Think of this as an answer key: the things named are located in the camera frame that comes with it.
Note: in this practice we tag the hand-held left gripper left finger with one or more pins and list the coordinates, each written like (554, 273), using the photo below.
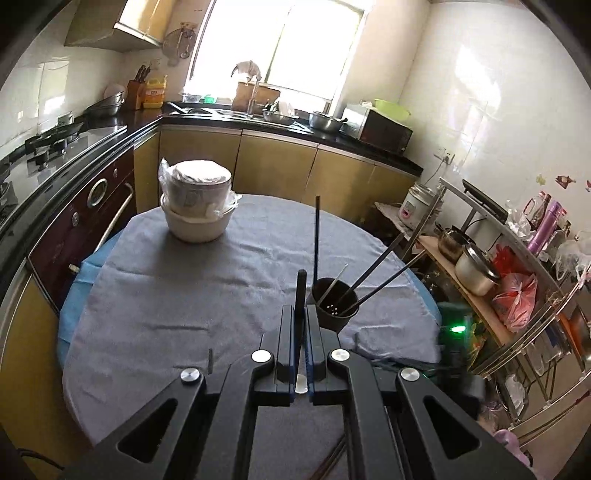
(287, 341)

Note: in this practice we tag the white rice cooker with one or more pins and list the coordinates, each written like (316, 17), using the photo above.
(413, 207)

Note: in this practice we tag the silver microwave oven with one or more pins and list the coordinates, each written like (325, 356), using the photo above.
(385, 134)

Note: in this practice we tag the dark red built-in oven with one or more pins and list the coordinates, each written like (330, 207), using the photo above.
(78, 221)

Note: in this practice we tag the shallow steel basin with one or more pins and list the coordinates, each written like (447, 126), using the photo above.
(279, 118)

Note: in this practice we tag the green plastic basin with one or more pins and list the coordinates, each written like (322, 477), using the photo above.
(392, 108)

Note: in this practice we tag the white wall socket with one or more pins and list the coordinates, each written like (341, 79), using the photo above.
(445, 154)

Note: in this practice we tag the stacked metal basins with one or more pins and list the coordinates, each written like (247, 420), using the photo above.
(113, 99)

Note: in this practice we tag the red plastic bag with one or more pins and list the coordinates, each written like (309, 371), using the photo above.
(515, 295)

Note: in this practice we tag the kitchen window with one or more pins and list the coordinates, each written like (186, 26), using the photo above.
(277, 46)

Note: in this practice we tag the large lidded steel pot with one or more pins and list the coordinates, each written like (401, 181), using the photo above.
(475, 277)

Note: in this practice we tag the brown wooden board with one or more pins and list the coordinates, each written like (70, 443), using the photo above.
(241, 97)

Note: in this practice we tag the bunch of dark chopsticks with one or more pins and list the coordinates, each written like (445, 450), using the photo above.
(316, 240)

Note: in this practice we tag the yellow oil bottle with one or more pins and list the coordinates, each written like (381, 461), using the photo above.
(154, 94)

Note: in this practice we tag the small steel pot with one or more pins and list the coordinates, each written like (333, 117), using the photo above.
(450, 244)

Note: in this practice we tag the small green box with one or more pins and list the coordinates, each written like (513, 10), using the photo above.
(210, 99)

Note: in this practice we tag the wooden shelf board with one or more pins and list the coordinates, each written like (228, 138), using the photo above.
(431, 251)

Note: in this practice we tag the steel cooking pot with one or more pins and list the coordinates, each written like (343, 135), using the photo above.
(325, 121)

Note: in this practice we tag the grey rag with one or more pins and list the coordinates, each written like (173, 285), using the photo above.
(247, 69)

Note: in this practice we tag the grey tablecloth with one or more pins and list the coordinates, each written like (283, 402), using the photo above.
(184, 286)

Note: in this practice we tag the yellow wall cabinet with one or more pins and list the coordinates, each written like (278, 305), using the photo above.
(138, 16)

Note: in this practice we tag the hanging round strainer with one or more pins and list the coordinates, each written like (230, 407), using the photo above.
(175, 46)

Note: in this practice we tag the plastic-wrapped bowl stack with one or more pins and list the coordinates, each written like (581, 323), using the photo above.
(198, 184)

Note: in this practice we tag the clear glass container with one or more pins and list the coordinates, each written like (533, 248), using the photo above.
(191, 97)

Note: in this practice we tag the black flat device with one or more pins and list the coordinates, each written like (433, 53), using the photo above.
(485, 198)

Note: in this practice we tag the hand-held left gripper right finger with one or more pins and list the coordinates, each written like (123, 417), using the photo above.
(314, 341)

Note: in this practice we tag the large white bowl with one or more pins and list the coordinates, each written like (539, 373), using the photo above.
(198, 228)

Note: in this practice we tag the steel sink faucet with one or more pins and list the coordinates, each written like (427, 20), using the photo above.
(251, 99)

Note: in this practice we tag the black utensil holder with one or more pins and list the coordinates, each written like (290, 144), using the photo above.
(337, 321)

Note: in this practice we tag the metal storage rack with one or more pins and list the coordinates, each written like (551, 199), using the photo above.
(461, 193)

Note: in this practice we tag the white plate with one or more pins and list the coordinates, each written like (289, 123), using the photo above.
(286, 107)

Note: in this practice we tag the wooden knife block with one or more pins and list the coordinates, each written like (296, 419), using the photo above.
(135, 94)

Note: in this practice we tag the black kitchen countertop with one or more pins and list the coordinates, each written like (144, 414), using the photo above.
(111, 127)

